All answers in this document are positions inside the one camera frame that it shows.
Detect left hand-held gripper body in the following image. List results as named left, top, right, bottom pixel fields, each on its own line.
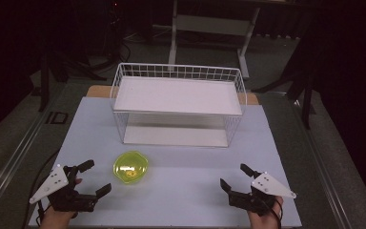
left=29, top=163, right=99, bottom=213

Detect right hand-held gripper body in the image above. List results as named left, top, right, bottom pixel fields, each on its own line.
left=228, top=171, right=297, bottom=218

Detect yellow-green translucent bowl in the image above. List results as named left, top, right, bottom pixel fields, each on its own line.
left=112, top=150, right=150, bottom=185

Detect white wire shelf rack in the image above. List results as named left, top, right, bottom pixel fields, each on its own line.
left=109, top=62, right=248, bottom=149

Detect person's right hand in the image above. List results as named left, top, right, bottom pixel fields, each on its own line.
left=247, top=196, right=284, bottom=229

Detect person's left hand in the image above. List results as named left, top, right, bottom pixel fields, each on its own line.
left=39, top=177, right=84, bottom=229

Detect pale grey table cover sheet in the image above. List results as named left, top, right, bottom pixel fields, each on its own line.
left=28, top=96, right=303, bottom=229

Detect black rectangular floor plate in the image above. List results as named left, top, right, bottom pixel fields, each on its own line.
left=45, top=111, right=70, bottom=125

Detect black metal stand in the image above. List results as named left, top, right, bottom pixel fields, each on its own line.
left=37, top=52, right=109, bottom=113
left=251, top=28, right=319, bottom=130

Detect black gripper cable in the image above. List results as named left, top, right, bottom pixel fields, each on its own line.
left=266, top=198, right=283, bottom=229

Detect metal floor rail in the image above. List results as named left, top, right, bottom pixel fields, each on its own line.
left=0, top=111, right=51, bottom=218
left=290, top=98, right=354, bottom=229

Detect black floor cables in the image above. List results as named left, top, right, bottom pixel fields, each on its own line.
left=117, top=30, right=173, bottom=65

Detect white metal desk frame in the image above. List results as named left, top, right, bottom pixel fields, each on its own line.
left=167, top=0, right=262, bottom=80

